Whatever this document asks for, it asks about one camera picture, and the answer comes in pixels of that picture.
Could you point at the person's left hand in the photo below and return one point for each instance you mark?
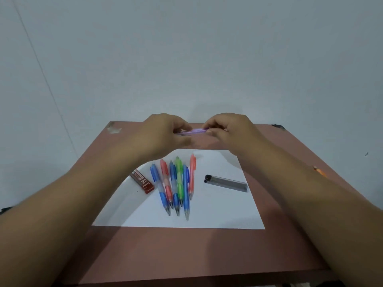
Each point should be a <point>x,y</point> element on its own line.
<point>158,134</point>

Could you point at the person's right hand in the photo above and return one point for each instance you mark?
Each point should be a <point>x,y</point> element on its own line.
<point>236,132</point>

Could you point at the person's right thumb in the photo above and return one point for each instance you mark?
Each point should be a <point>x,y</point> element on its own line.
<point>217,135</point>

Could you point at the person's left thumb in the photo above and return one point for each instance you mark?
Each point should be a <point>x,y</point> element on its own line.
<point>184,141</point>

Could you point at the purple mechanical pencil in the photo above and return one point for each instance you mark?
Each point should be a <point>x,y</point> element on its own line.
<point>194,131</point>

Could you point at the person's left forearm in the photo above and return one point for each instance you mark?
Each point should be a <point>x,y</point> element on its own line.
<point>65,212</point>

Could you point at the person's right forearm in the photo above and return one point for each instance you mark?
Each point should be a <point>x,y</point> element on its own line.
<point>314,206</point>

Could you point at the row of coloured mechanical pencils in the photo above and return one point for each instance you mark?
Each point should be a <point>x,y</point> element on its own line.
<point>179,182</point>

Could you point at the grey transparent lead case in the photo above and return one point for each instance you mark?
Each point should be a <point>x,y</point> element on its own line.
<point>226,183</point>

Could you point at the red pencil lead case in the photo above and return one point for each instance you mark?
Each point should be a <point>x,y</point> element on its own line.
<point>143,182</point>

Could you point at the black table corner cap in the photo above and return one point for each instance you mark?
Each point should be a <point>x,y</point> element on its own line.
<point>278,127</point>

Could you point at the white paper sheet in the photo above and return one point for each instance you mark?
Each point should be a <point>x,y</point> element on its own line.
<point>218,207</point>

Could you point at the orange pencil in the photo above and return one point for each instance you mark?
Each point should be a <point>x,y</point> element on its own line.
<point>320,171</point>

